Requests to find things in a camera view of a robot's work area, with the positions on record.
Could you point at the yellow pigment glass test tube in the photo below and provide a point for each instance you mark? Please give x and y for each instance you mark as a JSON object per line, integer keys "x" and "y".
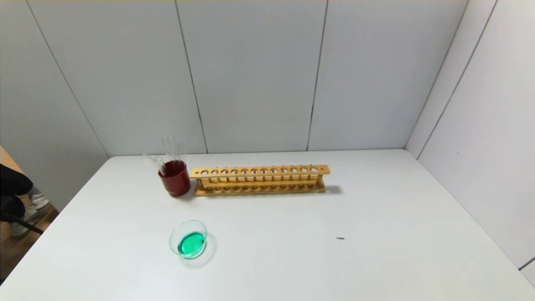
{"x": 166, "y": 146}

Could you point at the blue pigment glass test tube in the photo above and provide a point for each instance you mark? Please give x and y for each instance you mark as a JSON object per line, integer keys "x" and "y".
{"x": 154, "y": 163}

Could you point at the wooden test tube rack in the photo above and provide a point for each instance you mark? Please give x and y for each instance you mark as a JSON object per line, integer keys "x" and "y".
{"x": 327, "y": 169}

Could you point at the clear empty test tube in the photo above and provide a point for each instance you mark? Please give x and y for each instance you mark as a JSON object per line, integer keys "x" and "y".
{"x": 172, "y": 150}
{"x": 181, "y": 150}

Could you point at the red plastic cup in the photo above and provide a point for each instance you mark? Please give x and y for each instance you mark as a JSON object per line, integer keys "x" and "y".
{"x": 175, "y": 184}

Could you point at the clear glass beaker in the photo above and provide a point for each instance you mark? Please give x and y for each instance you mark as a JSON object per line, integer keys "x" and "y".
{"x": 190, "y": 244}

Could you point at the grey white sneaker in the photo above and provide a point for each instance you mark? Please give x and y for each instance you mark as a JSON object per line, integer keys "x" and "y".
{"x": 38, "y": 200}
{"x": 25, "y": 230}

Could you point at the thin black bar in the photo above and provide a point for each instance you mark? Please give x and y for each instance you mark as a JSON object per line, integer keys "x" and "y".
{"x": 31, "y": 227}

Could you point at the black trousers of person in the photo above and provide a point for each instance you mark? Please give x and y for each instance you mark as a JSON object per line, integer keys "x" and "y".
{"x": 12, "y": 184}

